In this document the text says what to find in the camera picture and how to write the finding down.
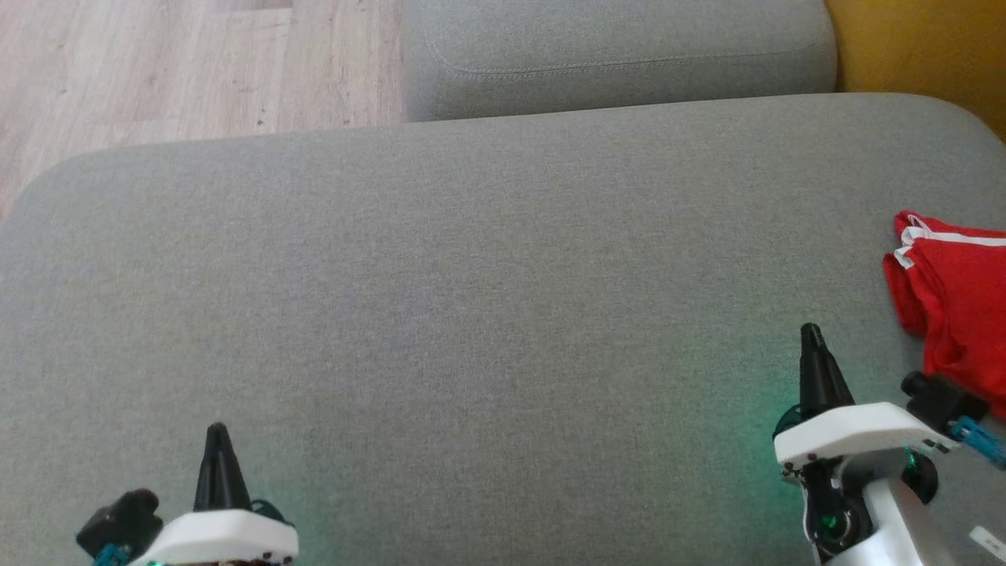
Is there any small grey sofa cushion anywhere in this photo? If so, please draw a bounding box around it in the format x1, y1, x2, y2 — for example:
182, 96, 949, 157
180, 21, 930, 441
401, 0, 838, 123

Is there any red white basketball jersey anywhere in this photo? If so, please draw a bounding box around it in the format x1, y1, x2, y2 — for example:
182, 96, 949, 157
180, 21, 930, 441
882, 211, 1006, 421

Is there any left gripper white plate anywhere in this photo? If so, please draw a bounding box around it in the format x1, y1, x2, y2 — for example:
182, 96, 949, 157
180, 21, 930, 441
130, 423, 299, 566

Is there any yellow sofa backrest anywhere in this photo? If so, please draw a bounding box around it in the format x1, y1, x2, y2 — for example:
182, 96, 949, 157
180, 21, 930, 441
825, 0, 1006, 142

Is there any grey sofa seat cushion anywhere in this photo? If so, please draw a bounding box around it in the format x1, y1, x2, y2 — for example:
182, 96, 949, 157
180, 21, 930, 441
0, 93, 1006, 566

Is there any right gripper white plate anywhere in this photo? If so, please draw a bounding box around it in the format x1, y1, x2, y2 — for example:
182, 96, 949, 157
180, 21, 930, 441
774, 323, 956, 466

